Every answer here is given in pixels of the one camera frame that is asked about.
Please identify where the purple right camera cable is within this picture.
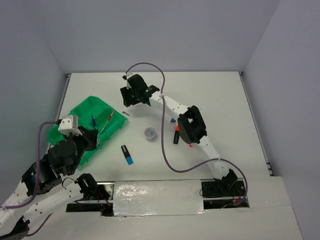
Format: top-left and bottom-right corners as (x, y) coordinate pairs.
(124, 62), (248, 206)

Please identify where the clear plastic bottle cap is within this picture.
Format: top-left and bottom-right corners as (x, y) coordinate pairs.
(144, 127), (157, 142)

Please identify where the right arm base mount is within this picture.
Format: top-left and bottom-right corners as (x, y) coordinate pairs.
(199, 169), (249, 210)

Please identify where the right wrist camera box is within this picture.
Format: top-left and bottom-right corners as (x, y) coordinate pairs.
(122, 71), (134, 89)

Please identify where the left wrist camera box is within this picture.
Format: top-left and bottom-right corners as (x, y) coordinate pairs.
(58, 115), (82, 136)

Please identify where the orange cap black highlighter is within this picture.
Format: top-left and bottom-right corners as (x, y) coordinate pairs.
(173, 124), (180, 145)

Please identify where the clear blue spray bottle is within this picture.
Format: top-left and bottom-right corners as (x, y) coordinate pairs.
(169, 118), (177, 132)

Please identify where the blue gel pen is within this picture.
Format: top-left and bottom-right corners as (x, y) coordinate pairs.
(91, 114), (101, 146)

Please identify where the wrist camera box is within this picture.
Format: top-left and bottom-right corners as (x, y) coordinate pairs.
(122, 71), (134, 89)
(58, 115), (82, 136)

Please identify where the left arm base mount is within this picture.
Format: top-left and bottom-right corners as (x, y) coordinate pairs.
(62, 173), (115, 217)

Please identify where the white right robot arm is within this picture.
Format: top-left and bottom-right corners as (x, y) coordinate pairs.
(120, 74), (238, 196)

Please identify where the green divided plastic tray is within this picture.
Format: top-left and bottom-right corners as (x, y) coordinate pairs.
(47, 95), (129, 172)

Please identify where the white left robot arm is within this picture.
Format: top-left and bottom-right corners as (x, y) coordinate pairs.
(0, 126), (99, 240)

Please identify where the red gel pen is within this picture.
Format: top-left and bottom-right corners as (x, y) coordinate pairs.
(100, 110), (115, 134)

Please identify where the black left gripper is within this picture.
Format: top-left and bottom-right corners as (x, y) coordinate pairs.
(64, 125), (100, 175)

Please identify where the blue cap black highlighter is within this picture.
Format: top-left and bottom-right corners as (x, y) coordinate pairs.
(121, 145), (134, 165)

